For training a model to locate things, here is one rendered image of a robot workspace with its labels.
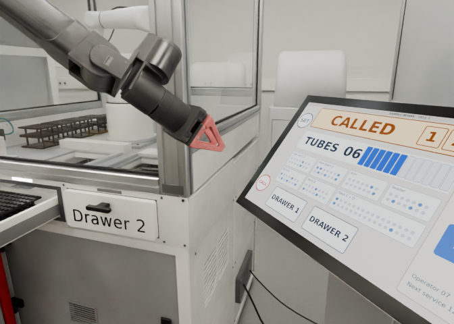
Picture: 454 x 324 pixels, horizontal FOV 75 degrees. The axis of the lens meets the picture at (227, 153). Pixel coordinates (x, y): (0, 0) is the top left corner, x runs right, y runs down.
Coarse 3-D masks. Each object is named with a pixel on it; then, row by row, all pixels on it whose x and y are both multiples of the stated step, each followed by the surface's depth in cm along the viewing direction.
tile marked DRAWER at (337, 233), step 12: (312, 216) 52; (324, 216) 50; (336, 216) 49; (312, 228) 51; (324, 228) 49; (336, 228) 47; (348, 228) 46; (324, 240) 48; (336, 240) 46; (348, 240) 45
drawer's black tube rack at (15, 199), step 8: (0, 192) 90; (8, 192) 90; (16, 192) 90; (0, 200) 84; (8, 200) 84; (16, 200) 85; (24, 200) 84; (32, 200) 85; (0, 208) 80; (8, 208) 80; (16, 208) 80; (24, 208) 87; (0, 216) 76; (8, 216) 82
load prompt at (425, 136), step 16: (320, 112) 65; (336, 112) 62; (352, 112) 59; (320, 128) 62; (336, 128) 59; (352, 128) 56; (368, 128) 54; (384, 128) 51; (400, 128) 49; (416, 128) 47; (432, 128) 45; (448, 128) 44; (400, 144) 48; (416, 144) 46; (432, 144) 44; (448, 144) 43
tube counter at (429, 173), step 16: (352, 144) 54; (368, 144) 52; (352, 160) 53; (368, 160) 50; (384, 160) 48; (400, 160) 46; (416, 160) 44; (432, 160) 43; (400, 176) 45; (416, 176) 43; (432, 176) 42; (448, 176) 40; (448, 192) 39
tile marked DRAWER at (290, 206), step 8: (272, 192) 62; (280, 192) 60; (288, 192) 59; (272, 200) 61; (280, 200) 59; (288, 200) 58; (296, 200) 56; (304, 200) 55; (272, 208) 60; (280, 208) 58; (288, 208) 57; (296, 208) 55; (304, 208) 54; (288, 216) 56; (296, 216) 54
